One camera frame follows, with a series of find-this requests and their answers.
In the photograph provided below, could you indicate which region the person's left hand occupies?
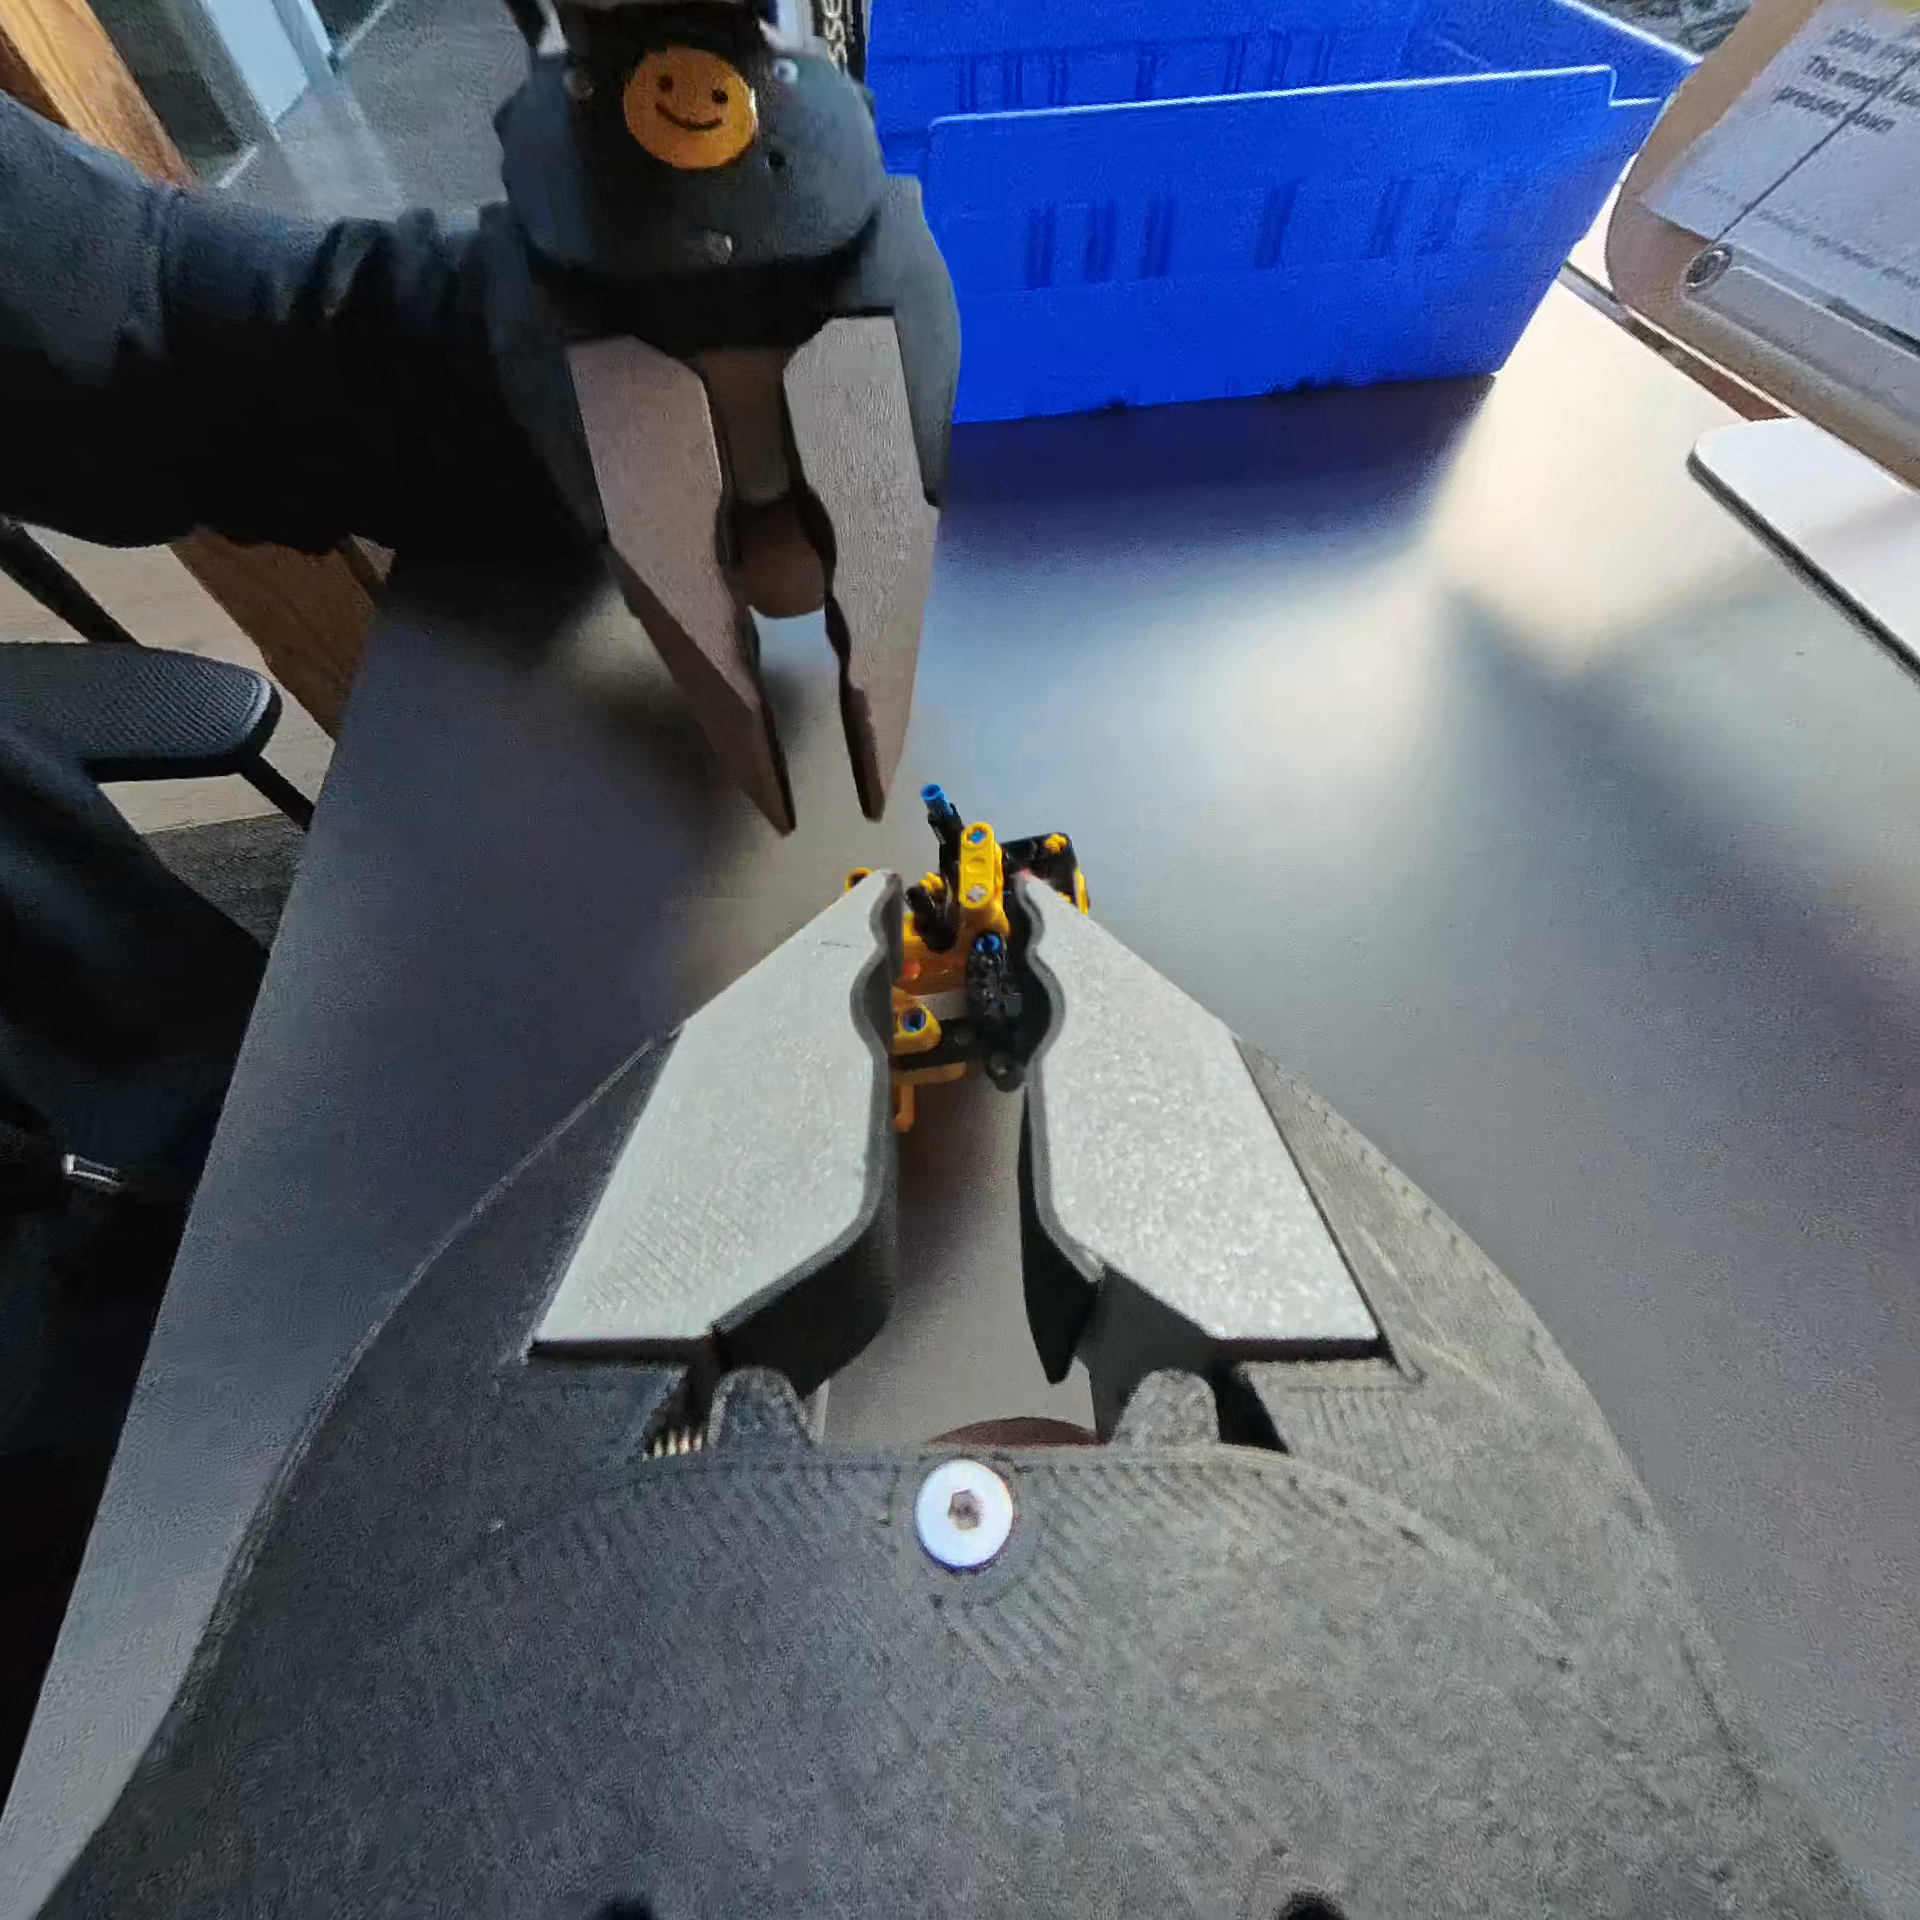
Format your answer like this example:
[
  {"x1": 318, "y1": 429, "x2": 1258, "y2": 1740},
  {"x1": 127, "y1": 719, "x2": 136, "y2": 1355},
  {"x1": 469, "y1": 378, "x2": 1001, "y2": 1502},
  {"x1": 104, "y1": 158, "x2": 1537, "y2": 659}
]
[{"x1": 734, "y1": 498, "x2": 838, "y2": 618}]

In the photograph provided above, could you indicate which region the blue plastic bin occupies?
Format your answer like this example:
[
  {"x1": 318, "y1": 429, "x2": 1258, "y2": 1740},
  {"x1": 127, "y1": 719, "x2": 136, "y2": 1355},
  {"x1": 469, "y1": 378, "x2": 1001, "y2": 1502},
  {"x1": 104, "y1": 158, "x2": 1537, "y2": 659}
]
[{"x1": 862, "y1": 0, "x2": 1705, "y2": 428}]

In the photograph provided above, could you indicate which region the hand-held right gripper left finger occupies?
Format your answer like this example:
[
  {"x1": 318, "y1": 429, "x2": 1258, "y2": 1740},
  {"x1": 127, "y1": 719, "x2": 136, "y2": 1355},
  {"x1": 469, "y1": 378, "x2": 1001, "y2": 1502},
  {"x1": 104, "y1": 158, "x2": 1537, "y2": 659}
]
[{"x1": 528, "y1": 869, "x2": 905, "y2": 1389}]

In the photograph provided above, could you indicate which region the yellow and black lego model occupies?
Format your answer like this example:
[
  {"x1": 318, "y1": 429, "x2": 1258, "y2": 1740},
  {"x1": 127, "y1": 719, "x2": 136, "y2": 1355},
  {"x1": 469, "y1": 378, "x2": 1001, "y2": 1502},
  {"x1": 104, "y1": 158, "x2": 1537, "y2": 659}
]
[{"x1": 842, "y1": 780, "x2": 1095, "y2": 1138}]

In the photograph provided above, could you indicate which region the person's left forearm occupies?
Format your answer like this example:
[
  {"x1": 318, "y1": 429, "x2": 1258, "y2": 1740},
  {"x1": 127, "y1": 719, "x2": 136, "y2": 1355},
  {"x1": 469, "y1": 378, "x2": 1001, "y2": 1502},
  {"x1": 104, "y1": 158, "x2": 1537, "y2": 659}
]
[{"x1": 0, "y1": 90, "x2": 603, "y2": 561}]

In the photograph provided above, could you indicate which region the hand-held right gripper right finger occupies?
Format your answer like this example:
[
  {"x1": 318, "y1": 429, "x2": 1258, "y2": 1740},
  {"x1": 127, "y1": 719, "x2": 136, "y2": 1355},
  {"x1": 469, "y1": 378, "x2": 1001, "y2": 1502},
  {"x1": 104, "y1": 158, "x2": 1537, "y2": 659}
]
[{"x1": 1016, "y1": 874, "x2": 1386, "y2": 1425}]

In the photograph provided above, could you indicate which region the black office chair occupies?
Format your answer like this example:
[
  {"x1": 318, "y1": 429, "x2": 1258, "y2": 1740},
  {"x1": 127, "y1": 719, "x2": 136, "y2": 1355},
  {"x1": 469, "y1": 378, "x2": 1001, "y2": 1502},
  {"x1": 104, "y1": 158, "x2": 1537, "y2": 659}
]
[{"x1": 0, "y1": 641, "x2": 318, "y2": 832}]

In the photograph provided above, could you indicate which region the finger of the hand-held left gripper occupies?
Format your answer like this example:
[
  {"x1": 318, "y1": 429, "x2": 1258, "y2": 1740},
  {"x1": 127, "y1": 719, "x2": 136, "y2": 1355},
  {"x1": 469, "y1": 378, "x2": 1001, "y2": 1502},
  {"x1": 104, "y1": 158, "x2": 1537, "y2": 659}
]
[
  {"x1": 571, "y1": 341, "x2": 802, "y2": 834},
  {"x1": 781, "y1": 306, "x2": 944, "y2": 822}
]

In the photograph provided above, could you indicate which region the person's dark clothing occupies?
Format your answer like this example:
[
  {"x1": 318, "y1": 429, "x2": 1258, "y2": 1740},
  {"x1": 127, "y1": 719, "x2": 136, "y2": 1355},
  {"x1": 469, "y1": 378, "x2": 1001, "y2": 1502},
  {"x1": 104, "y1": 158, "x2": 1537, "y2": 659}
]
[{"x1": 0, "y1": 719, "x2": 279, "y2": 1697}]

